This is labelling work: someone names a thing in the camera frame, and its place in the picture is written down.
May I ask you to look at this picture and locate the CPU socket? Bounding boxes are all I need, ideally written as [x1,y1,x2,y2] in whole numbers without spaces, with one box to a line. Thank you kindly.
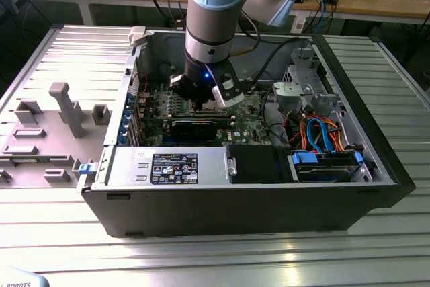
[189,98,225,116]

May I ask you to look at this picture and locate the RAM slot white clips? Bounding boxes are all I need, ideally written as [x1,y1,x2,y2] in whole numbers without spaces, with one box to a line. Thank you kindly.
[169,116,234,122]
[169,111,234,116]

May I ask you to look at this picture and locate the RAM slot black clips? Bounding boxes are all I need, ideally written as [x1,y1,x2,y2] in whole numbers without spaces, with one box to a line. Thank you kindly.
[169,119,234,124]
[169,114,234,119]

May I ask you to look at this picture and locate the black graphics card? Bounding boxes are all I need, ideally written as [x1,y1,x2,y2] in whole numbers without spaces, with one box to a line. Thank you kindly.
[170,119,218,142]

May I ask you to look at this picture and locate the green motherboard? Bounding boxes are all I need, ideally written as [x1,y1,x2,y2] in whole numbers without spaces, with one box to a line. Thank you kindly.
[134,80,275,149]

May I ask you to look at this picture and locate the white plastic case latch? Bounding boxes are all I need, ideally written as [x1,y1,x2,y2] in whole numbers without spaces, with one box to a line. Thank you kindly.
[128,26,149,48]

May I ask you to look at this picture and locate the black drive bay box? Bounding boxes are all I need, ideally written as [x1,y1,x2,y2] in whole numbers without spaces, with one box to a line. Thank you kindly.
[226,145,292,184]

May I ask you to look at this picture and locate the silver drive cage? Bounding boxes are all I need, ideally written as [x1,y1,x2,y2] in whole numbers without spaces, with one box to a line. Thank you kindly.
[284,46,341,113]

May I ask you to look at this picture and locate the silver power supply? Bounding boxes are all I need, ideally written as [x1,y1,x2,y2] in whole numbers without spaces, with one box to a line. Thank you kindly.
[107,147,232,187]

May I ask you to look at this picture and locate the white label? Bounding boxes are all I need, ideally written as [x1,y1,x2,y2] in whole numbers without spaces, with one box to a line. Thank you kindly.
[291,16,307,34]

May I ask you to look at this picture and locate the black PC case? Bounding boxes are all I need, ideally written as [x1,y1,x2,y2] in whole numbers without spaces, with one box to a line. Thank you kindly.
[80,24,417,239]

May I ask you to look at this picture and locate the grey parts rack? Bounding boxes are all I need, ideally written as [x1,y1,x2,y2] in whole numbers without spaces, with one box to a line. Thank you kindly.
[0,81,114,189]

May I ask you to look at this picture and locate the blue plastic clip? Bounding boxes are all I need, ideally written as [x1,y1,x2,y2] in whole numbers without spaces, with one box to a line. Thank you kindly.
[77,162,97,177]

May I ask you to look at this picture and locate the hard disk blue carrier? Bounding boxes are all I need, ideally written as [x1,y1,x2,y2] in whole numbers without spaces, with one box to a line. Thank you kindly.
[288,150,366,184]

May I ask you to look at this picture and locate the pale blue teach pendant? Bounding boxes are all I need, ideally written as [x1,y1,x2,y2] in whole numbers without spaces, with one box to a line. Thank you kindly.
[0,265,51,287]

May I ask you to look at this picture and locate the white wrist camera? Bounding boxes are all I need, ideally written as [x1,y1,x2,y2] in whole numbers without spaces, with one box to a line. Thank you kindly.
[210,71,246,109]
[169,74,185,90]

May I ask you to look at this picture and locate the silver metal bracket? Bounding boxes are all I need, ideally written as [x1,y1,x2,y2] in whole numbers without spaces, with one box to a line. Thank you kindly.
[271,81,313,113]

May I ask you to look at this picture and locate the blue wire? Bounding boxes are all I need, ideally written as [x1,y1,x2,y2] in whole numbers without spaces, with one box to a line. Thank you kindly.
[306,116,333,153]

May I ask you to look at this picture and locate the orange wire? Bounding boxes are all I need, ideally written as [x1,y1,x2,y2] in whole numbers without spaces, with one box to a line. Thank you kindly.
[288,114,349,153]

